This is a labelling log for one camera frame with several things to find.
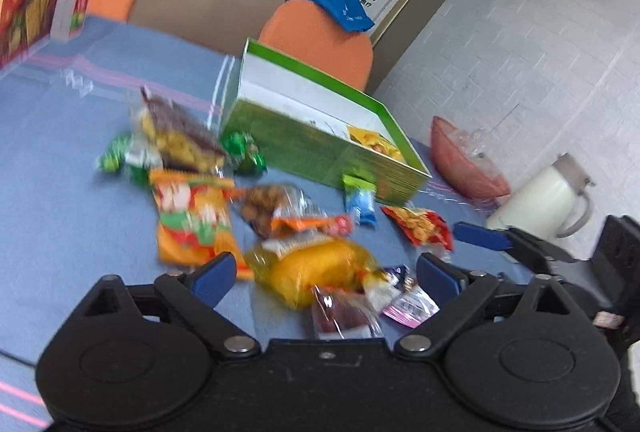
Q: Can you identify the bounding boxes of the dark red snack packet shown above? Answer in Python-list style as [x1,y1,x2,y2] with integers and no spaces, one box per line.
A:
[311,286,385,340]

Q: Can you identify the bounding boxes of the blue green small packet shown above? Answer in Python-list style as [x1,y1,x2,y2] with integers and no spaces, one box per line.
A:
[342,173,378,227]

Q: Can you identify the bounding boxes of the blue tablecloth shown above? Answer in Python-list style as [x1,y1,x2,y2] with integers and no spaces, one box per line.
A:
[0,14,556,432]

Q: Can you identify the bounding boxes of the pink small packet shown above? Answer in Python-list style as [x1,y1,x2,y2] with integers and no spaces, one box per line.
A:
[364,265,441,330]

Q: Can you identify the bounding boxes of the clear nut packet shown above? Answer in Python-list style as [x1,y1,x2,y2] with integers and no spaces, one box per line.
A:
[231,183,355,239]

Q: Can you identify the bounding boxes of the green cardboard box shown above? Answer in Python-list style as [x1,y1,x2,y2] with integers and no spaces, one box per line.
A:
[220,38,433,206]

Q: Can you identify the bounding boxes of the green candy packet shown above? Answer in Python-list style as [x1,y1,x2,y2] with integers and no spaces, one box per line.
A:
[96,133,165,185]
[220,130,269,177]

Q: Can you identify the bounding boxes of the white thermos jug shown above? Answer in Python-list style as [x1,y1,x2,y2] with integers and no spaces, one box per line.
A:
[485,153,597,243]

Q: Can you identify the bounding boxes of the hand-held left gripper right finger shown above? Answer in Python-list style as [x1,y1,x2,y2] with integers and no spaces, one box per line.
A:
[395,253,576,360]

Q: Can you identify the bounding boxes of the red chips packet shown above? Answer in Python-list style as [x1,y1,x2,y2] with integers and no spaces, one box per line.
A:
[381,205,455,264]

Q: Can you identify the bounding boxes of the brown yellow cake packet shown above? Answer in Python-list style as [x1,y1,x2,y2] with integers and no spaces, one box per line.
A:
[131,87,228,175]

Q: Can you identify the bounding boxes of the pink plastic basin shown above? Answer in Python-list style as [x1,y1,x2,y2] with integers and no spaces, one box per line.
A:
[431,116,512,200]

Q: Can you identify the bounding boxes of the orange snack packet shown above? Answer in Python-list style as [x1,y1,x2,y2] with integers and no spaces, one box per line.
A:
[149,169,253,282]

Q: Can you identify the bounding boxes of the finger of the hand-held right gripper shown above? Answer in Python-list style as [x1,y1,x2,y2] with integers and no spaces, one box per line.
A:
[452,221,576,274]

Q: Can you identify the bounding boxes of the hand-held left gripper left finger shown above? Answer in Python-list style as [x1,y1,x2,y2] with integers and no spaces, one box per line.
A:
[81,252,262,361]

